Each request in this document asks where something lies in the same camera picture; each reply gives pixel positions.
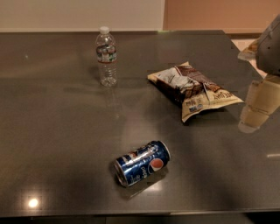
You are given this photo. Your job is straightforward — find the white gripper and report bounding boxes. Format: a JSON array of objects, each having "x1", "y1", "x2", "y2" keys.
[{"x1": 238, "y1": 15, "x2": 280, "y2": 133}]

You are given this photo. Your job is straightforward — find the blue pepsi can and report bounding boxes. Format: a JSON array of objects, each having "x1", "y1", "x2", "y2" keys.
[{"x1": 114, "y1": 141, "x2": 171, "y2": 187}]

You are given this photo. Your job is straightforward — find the brown white snack bag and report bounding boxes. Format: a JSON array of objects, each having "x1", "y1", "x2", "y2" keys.
[{"x1": 147, "y1": 62, "x2": 242, "y2": 123}]

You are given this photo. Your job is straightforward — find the clear plastic water bottle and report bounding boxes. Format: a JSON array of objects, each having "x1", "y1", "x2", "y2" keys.
[{"x1": 95, "y1": 26, "x2": 117, "y2": 87}]

